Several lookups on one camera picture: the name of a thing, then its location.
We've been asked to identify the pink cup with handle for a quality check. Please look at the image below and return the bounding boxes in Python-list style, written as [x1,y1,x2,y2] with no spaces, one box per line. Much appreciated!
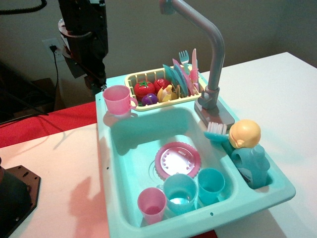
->
[103,85,138,116]

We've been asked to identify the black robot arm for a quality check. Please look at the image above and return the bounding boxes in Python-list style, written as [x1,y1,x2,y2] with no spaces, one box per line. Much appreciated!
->
[58,0,108,95]

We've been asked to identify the teal toy sink unit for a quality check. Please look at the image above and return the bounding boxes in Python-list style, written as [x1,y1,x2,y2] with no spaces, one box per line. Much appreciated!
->
[96,94,296,238]

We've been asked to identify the middle teal cup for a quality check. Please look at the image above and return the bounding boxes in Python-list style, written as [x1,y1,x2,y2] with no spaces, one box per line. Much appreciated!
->
[163,174,198,215]

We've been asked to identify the teal cup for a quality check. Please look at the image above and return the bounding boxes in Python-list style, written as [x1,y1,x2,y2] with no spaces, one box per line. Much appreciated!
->
[198,168,225,205]
[163,174,198,215]

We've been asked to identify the right teal cup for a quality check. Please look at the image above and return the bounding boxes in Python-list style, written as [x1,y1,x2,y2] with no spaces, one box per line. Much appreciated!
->
[198,168,225,205]

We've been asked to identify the small pink cup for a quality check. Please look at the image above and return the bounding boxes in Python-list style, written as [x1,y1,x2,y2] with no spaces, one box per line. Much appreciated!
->
[137,187,167,225]

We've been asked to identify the purple toy fruit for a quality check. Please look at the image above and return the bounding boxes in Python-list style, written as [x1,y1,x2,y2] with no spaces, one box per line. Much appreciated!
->
[141,93,159,106]

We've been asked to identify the yellow toy banana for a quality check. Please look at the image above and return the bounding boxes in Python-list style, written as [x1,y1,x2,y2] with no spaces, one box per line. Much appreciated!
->
[157,84,178,103]

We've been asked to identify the red toy tomato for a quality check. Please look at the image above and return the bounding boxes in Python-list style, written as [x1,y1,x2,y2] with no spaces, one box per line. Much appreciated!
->
[134,81,156,100]

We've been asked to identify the red toy apple half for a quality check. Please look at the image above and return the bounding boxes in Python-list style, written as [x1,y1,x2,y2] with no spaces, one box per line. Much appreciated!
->
[153,78,171,94]

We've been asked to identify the pink toy plate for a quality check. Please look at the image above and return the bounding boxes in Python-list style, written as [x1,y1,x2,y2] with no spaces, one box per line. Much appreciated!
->
[154,142,201,180]

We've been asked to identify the teal toy plates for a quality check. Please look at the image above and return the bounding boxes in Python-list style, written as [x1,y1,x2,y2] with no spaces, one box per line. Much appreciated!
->
[162,61,190,97]

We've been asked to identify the yellow dish rack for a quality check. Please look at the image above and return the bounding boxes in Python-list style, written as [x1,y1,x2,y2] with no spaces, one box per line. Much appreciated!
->
[124,67,207,112]

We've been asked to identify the grey toy faucet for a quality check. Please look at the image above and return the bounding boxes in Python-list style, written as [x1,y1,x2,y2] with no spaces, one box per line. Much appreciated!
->
[159,0,235,129]

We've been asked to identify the teal dish brush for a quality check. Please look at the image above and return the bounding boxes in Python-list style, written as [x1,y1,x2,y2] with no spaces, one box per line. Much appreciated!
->
[204,121,228,143]

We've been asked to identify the teal toy fork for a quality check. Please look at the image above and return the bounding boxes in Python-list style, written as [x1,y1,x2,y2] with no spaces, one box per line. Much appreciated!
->
[179,50,190,75]

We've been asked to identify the pink toy knife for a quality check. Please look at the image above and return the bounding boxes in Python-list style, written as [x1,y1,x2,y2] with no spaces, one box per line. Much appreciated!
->
[190,48,199,83]

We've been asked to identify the teal soap bottle yellow cap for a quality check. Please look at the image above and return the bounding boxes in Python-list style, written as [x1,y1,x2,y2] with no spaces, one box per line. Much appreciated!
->
[229,119,270,189]

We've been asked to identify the red cloth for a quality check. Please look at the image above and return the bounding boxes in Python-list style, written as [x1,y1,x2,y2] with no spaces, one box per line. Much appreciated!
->
[0,102,97,148]

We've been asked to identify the black power cable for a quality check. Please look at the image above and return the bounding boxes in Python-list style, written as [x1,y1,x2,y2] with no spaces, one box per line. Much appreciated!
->
[0,45,65,133]

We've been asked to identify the white wall outlet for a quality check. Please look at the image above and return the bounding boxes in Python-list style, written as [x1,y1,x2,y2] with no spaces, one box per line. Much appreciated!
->
[42,38,64,62]

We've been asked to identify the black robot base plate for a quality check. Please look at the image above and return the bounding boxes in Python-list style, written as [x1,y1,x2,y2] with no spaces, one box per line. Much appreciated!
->
[0,165,41,238]

